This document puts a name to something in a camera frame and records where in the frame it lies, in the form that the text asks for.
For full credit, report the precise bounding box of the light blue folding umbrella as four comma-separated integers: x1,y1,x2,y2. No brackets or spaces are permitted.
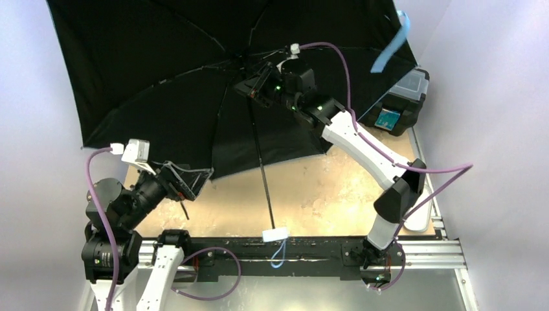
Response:
46,0,418,270

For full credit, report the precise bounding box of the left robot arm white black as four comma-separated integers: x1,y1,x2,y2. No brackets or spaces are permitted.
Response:
81,161,212,310

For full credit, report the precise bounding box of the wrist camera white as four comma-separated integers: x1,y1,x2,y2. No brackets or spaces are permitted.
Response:
286,43,300,60
121,139,156,175

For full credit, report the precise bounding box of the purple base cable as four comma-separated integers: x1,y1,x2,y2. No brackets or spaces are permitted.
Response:
368,242,407,292
170,246,242,302

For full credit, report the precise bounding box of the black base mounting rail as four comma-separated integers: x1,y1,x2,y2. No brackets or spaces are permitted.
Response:
183,236,406,284

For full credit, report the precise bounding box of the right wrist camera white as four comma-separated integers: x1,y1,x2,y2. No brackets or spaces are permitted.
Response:
286,43,300,60

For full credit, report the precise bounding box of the aluminium frame rail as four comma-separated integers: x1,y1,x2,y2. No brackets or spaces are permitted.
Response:
120,146,465,299

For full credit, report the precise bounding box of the black toolbox with clear lids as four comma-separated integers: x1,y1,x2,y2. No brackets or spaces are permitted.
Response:
360,68,430,136

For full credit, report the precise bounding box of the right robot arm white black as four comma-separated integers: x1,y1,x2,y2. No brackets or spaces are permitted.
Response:
234,58,426,262

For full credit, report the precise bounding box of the white glasses case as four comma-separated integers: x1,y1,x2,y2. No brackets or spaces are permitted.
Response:
404,189,432,233

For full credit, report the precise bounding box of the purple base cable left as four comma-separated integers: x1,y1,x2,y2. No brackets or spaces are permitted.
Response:
170,246,242,302

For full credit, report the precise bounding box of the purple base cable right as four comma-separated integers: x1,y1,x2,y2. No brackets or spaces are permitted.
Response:
368,242,407,292

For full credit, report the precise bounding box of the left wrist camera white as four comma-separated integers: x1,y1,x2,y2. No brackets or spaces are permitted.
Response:
121,139,156,175

